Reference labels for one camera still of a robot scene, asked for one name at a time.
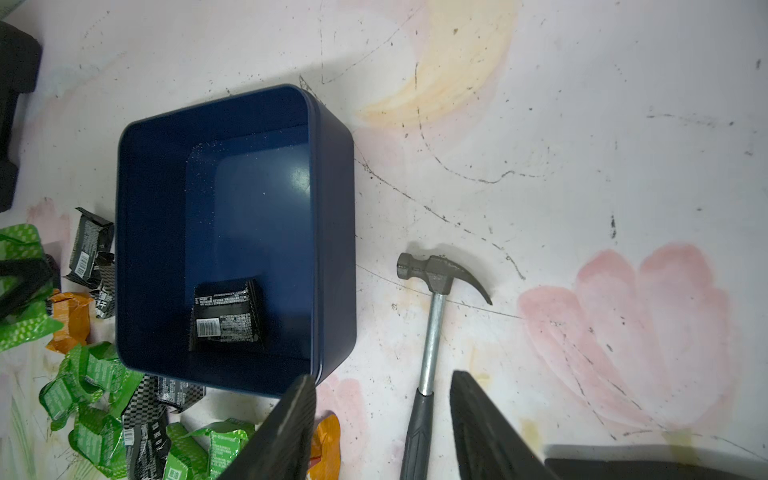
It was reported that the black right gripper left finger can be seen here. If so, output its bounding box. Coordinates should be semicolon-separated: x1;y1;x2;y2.
218;375;316;480

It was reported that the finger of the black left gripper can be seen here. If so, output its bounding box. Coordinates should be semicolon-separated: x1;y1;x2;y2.
1;256;60;320

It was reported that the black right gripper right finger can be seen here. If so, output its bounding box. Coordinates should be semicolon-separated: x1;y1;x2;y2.
449;370;556;479

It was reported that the orange cookie packet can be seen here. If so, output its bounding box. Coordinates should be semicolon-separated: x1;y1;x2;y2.
46;290;93;354
306;411;341;480

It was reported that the dark cookie packet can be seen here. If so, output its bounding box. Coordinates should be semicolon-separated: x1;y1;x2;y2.
91;262;116;319

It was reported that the light green cookie packet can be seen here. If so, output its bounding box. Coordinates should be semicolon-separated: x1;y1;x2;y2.
162;422;209;480

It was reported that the black cookie packet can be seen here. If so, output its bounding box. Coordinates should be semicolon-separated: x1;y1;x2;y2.
64;207;115;290
189;278;266;352
122;393;170;479

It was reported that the small black checkered packet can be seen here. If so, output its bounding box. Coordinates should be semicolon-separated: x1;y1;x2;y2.
130;375;206;413

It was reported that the dark blue storage box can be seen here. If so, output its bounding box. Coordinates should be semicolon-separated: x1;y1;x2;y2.
115;84;357;396

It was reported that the black plastic tool case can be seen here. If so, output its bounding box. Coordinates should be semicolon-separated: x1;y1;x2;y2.
0;22;42;212

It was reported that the black handled hammer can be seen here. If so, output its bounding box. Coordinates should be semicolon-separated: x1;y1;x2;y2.
397;253;492;480

